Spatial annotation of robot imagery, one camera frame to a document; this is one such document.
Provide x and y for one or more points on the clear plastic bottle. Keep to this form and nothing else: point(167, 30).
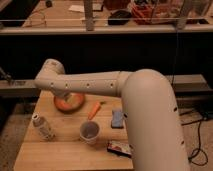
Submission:
point(42, 126)

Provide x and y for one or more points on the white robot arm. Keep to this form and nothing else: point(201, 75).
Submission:
point(149, 105)

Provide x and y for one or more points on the orange carrot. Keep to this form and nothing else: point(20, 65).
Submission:
point(94, 110)

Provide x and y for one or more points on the blue sponge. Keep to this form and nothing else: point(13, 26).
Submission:
point(117, 119)

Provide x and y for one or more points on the orange bowl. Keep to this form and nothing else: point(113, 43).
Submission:
point(71, 103)

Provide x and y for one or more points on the white plastic cup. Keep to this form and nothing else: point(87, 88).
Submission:
point(89, 132)

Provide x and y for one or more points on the wooden table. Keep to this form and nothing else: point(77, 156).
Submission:
point(67, 152)

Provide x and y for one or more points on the dark rectangular box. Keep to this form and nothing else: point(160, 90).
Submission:
point(119, 148)

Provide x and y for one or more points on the black object on bench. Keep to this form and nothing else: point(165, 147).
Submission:
point(119, 17)

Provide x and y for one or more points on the orange crate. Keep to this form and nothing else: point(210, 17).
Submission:
point(149, 14)

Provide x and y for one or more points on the white paper sheet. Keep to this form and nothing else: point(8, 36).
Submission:
point(76, 8)

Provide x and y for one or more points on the grey metal post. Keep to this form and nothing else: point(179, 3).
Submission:
point(88, 10)

